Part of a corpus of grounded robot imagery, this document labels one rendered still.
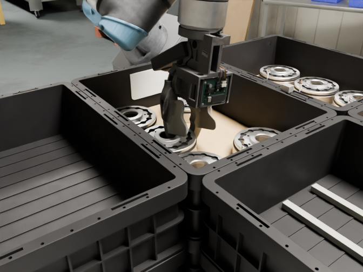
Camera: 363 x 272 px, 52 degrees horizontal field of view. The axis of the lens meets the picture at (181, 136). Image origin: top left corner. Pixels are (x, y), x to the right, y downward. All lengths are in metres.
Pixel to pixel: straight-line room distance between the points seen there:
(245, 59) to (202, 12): 0.46
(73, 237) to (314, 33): 3.33
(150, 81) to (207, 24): 0.29
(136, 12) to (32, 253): 0.41
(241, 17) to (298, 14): 0.54
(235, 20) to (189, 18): 2.95
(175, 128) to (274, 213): 0.22
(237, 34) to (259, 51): 2.45
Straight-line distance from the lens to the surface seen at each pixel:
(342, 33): 3.45
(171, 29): 1.14
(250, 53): 1.02
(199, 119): 0.68
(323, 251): 0.53
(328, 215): 0.58
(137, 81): 0.81
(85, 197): 0.59
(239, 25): 3.47
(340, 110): 0.65
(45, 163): 0.69
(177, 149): 0.63
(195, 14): 0.57
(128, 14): 0.64
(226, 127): 0.76
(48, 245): 0.38
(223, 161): 0.47
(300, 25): 3.66
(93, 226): 0.39
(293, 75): 0.99
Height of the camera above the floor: 1.19
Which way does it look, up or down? 30 degrees down
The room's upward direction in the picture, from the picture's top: straight up
